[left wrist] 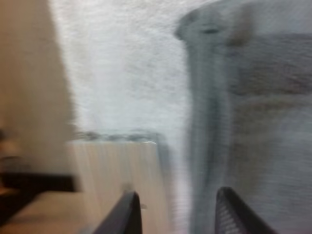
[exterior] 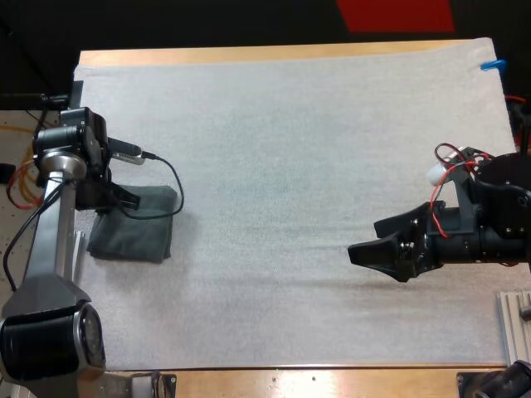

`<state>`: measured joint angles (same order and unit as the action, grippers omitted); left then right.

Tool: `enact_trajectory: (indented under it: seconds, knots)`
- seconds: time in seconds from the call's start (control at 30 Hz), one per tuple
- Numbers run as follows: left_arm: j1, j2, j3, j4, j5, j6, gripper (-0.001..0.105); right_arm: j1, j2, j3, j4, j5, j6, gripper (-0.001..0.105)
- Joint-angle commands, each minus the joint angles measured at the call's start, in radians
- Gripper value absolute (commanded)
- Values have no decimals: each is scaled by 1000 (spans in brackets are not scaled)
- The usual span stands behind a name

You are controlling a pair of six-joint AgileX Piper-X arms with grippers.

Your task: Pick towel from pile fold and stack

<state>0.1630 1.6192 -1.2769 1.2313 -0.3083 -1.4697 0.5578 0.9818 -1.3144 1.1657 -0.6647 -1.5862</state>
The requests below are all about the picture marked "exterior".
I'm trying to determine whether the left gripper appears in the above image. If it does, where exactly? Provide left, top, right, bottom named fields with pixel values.
left=75, top=164, right=143, bottom=215

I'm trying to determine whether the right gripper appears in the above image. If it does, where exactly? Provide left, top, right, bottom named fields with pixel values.
left=347, top=201, right=479, bottom=284

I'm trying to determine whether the stack of grey-green towels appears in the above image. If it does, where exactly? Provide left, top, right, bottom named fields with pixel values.
left=85, top=185, right=180, bottom=264

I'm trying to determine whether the dark clamp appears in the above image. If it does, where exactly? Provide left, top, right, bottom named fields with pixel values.
left=41, top=80, right=85, bottom=110

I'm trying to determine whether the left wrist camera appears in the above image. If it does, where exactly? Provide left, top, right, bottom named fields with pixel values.
left=108, top=139, right=148, bottom=167

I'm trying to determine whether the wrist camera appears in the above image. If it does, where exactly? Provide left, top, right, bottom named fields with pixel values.
left=426, top=151, right=457, bottom=187
left=108, top=139, right=148, bottom=167

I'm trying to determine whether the black camera cable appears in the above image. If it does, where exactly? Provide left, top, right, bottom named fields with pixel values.
left=97, top=152, right=186, bottom=221

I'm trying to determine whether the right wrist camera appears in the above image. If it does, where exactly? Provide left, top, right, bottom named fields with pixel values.
left=426, top=151, right=457, bottom=187

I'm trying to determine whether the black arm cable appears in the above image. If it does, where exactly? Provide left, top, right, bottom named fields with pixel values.
left=2, top=182, right=71, bottom=292

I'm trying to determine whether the ribbed aluminium rail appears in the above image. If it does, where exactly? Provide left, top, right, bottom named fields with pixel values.
left=495, top=289, right=531, bottom=368

